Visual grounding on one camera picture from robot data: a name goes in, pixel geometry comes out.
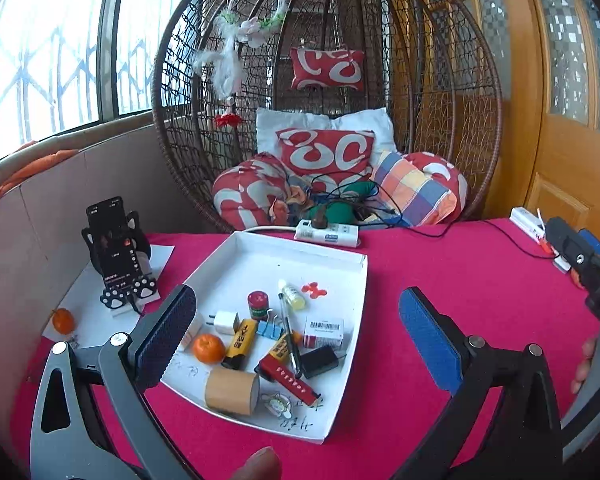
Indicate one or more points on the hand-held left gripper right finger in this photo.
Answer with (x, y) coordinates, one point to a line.
(427, 340)

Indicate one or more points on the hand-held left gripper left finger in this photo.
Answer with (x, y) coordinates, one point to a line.
(162, 340)

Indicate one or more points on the tangerine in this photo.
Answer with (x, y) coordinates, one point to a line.
(208, 348)
(63, 321)

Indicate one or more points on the white tray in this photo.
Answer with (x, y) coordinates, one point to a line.
(260, 265)

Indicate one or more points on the black pen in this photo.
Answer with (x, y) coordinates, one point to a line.
(291, 345)

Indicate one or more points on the yellow small bottle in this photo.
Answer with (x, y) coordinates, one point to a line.
(294, 296)

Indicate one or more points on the person's right hand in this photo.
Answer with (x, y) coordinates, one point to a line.
(584, 365)

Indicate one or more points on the person's left hand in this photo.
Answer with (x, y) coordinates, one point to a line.
(255, 465)

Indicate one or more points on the small white box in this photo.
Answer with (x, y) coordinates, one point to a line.
(192, 335)

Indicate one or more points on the white power bank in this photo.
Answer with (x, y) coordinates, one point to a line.
(525, 220)

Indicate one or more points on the black cat phone stand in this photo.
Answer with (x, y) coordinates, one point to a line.
(117, 297)

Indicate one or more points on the white charger plug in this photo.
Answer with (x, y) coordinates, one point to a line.
(226, 322)

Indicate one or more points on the magenta tablecloth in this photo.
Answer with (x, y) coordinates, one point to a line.
(430, 270)

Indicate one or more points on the brown tape roll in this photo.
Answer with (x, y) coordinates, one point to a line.
(227, 390)

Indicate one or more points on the wooden panel door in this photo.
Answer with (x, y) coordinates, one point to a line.
(555, 160)

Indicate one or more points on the white paper sheet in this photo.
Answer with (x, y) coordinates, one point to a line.
(80, 290)

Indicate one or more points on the white red label box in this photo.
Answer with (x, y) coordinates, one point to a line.
(327, 332)

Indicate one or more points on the small red jar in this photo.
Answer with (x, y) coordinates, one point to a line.
(258, 306)

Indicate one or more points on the blue binder clip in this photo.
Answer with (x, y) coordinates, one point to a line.
(270, 331)

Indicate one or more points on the black power adapter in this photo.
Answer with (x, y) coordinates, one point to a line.
(319, 361)

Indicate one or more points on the black smartphone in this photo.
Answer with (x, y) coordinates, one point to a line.
(112, 240)

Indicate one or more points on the long red box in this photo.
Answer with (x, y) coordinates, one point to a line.
(290, 382)

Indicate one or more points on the red white bolster cushion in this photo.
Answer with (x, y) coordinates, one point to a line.
(245, 190)
(452, 175)

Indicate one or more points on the white power strip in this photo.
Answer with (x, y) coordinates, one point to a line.
(330, 234)

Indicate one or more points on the plaid cushion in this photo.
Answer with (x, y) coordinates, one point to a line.
(410, 190)

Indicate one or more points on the green cushion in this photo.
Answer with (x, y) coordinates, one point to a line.
(355, 200)

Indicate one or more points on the dark power plug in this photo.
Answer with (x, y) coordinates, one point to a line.
(319, 219)

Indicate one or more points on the wicker hanging chair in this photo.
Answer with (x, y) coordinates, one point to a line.
(430, 110)

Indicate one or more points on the square red white cushion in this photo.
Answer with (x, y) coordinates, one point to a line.
(325, 152)

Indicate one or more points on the orange cloth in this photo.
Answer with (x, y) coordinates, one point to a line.
(30, 167)

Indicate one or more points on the red white patterned cushions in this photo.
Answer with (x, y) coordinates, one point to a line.
(280, 120)

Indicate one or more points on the small red white cushion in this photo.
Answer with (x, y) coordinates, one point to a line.
(327, 67)

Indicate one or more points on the window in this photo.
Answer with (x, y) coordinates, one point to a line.
(30, 60)

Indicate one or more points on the white dream catcher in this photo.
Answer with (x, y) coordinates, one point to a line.
(252, 27)

